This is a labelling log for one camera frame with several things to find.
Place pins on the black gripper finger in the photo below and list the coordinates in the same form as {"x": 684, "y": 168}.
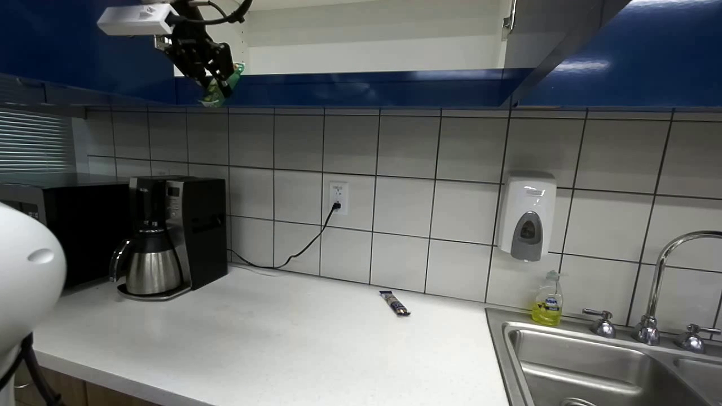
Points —
{"x": 232, "y": 77}
{"x": 213, "y": 94}

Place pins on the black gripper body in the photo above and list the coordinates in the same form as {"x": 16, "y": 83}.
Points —
{"x": 191, "y": 46}

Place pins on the green snack bar packet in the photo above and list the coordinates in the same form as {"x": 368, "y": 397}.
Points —
{"x": 227, "y": 94}

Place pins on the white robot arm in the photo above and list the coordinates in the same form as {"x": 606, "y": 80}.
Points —
{"x": 32, "y": 262}

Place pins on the blue upper cabinet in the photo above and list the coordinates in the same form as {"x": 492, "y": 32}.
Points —
{"x": 362, "y": 54}

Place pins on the open cabinet door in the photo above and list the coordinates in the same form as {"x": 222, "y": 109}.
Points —
{"x": 539, "y": 34}

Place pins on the wooden lower cabinet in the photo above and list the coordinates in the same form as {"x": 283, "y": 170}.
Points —
{"x": 70, "y": 391}

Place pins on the black coffee maker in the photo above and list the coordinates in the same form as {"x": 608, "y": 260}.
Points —
{"x": 195, "y": 215}

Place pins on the black microwave oven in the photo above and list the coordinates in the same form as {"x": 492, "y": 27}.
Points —
{"x": 88, "y": 222}

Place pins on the steel coffee carafe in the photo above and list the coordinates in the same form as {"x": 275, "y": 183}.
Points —
{"x": 147, "y": 262}

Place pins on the white soap dispenser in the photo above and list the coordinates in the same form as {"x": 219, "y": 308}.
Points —
{"x": 526, "y": 216}

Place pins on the yellow dish soap bottle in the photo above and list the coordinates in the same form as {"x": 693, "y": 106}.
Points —
{"x": 547, "y": 306}

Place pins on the stainless steel sink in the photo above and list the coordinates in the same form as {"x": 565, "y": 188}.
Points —
{"x": 569, "y": 365}

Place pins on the chrome sink faucet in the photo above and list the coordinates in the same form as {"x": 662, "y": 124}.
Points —
{"x": 666, "y": 312}

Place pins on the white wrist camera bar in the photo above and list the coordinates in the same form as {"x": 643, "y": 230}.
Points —
{"x": 152, "y": 18}

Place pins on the white wall outlet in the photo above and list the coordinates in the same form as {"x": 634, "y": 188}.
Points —
{"x": 340, "y": 196}

